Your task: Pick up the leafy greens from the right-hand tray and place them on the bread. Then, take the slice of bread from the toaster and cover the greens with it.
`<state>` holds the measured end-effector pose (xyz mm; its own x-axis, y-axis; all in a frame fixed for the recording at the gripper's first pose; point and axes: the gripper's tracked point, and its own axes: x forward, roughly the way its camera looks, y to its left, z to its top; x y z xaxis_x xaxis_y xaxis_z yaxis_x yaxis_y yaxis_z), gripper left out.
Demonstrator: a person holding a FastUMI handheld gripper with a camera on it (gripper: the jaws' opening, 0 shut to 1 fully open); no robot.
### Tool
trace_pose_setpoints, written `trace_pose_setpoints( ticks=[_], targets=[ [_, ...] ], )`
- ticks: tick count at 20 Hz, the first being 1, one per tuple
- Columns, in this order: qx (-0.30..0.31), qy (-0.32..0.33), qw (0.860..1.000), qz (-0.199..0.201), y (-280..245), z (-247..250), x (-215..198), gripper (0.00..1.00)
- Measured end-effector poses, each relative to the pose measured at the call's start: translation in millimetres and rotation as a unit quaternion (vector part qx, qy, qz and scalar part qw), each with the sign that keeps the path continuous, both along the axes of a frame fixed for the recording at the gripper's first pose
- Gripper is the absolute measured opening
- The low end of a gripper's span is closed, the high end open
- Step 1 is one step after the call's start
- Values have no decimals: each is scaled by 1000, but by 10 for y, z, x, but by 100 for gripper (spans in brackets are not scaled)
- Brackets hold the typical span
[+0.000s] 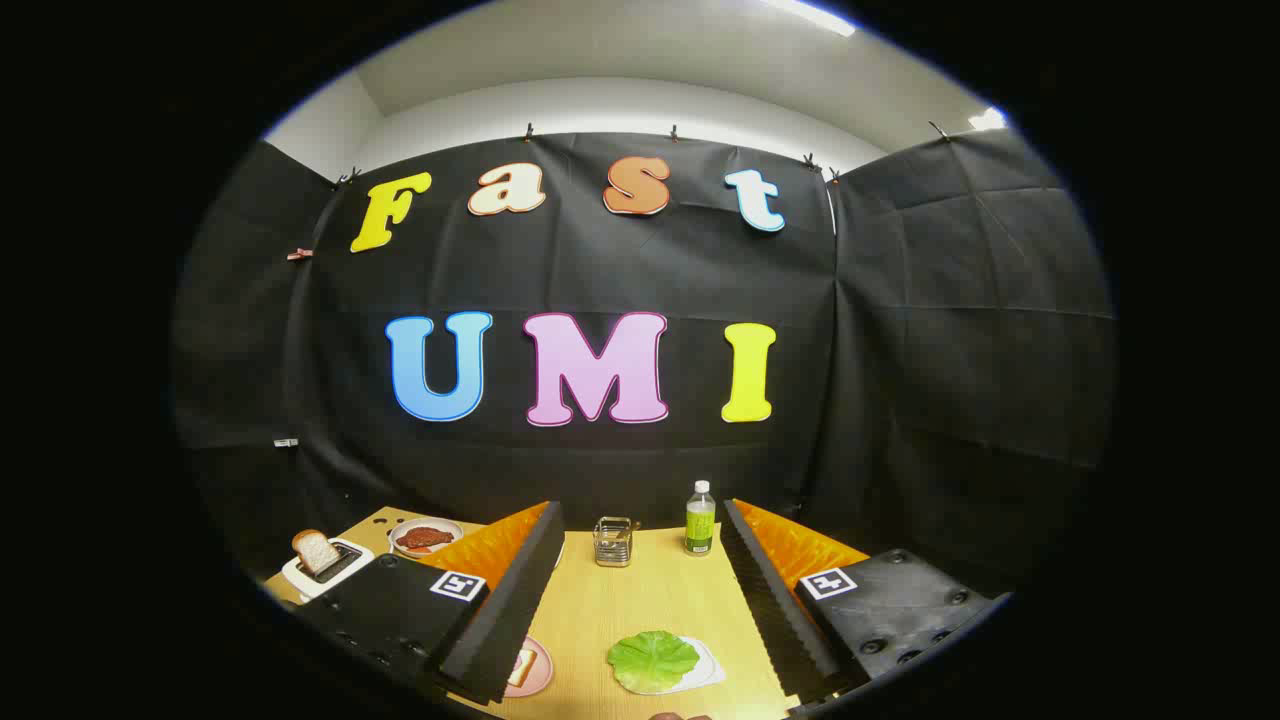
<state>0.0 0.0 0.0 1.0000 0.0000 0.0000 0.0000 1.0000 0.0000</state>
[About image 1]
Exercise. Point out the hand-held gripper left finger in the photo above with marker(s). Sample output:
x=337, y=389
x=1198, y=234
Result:
x=510, y=610

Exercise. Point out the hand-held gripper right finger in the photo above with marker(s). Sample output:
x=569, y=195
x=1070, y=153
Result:
x=770, y=610

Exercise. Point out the green lettuce leaf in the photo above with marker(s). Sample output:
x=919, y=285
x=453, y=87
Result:
x=650, y=660

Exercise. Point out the plain bread slice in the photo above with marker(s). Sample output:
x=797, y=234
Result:
x=315, y=552

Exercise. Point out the bread slice with ham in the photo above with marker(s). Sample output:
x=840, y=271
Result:
x=522, y=668

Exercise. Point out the pink plate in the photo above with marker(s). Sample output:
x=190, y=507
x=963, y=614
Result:
x=542, y=670

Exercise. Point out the empty white plate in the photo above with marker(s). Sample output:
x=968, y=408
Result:
x=708, y=668

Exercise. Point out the green label plastic bottle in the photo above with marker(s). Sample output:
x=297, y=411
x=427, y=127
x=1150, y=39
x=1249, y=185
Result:
x=700, y=525

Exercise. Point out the brown meat steak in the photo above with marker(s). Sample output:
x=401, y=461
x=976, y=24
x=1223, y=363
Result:
x=424, y=537

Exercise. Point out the white plate with meat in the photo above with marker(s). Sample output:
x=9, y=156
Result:
x=425, y=521

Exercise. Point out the white toaster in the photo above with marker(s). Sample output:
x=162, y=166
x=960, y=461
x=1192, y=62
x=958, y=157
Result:
x=303, y=583

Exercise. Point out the black backdrop cloth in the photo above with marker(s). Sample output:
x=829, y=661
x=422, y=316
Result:
x=600, y=270

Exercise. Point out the ceiling light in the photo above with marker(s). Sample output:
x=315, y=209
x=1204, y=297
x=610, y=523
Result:
x=987, y=120

